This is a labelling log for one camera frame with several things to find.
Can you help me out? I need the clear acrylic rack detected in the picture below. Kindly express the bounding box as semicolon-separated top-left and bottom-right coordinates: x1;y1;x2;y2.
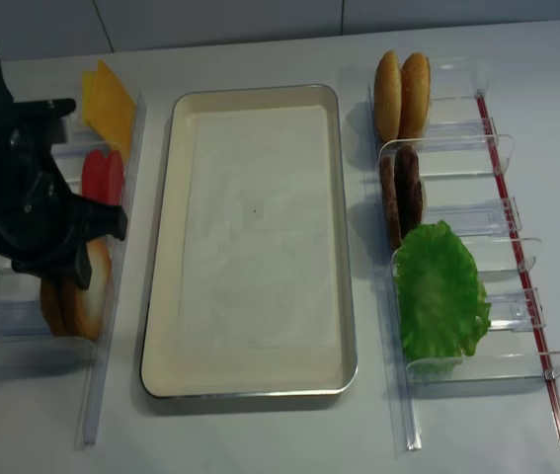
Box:
0;98;146;445
368;56;560;451

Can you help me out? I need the front yellow cheese slice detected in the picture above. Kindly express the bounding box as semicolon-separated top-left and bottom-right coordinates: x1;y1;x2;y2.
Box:
88;60;136;163

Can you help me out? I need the golden bun half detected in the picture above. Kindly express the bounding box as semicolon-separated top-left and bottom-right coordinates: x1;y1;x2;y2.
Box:
373;50;402;143
399;52;431;139

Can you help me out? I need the rear yellow cheese slice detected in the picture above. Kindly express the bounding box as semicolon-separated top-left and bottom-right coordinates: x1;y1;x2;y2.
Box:
81;71;96;126

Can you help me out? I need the white parchment paper sheet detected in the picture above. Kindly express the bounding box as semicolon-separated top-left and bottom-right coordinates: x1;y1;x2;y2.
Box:
180;106;336;349

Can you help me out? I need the clear acrylic rack left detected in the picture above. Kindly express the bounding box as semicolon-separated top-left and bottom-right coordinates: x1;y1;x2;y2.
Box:
0;98;146;445

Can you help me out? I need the brown meat patty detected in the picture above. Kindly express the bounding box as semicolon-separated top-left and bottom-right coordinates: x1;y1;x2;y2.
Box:
379;157;402;252
394;145;425;237

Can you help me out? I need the brown bread slice rear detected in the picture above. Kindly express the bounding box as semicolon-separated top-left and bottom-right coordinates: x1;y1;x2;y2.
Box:
40;279;68;337

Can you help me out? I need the left brown meat patty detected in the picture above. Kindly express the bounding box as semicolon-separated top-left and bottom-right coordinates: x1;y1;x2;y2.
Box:
379;157;402;252

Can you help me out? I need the right brown meat patty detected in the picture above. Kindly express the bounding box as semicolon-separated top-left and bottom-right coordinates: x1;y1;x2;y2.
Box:
394;145;425;237

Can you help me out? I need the rear red tomato slice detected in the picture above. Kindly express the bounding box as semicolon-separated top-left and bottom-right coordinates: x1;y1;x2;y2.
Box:
81;149;105;201

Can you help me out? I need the yellow cheese slice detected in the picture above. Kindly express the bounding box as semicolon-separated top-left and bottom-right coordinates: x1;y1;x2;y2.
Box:
88;60;136;163
81;71;96;126

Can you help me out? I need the red tomato slice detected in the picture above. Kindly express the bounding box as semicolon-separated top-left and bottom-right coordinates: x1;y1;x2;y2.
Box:
81;149;105;201
101;150;125;205

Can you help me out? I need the cream metal baking tray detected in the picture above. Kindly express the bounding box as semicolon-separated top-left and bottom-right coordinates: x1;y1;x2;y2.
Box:
140;84;358;399

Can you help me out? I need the left golden bun half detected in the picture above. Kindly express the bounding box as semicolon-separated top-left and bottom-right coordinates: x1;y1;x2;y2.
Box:
373;50;402;143

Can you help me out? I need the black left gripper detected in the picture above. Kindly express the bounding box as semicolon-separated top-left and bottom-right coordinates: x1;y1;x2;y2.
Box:
0;62;128;288

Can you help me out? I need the clear acrylic rack right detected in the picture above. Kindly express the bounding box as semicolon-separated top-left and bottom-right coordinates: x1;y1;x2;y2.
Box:
368;56;560;451

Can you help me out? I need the green lettuce leaf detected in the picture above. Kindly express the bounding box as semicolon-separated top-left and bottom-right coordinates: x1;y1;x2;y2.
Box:
394;220;491;361

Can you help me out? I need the right golden bun half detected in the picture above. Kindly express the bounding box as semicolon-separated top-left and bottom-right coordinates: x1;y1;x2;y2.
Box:
399;52;431;139

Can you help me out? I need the front red tomato slice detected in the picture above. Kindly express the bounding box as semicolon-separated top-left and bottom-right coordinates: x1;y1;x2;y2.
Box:
101;150;125;205

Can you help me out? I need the toasted bread slice white face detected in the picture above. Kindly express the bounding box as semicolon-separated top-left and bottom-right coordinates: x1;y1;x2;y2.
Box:
61;238;112;342

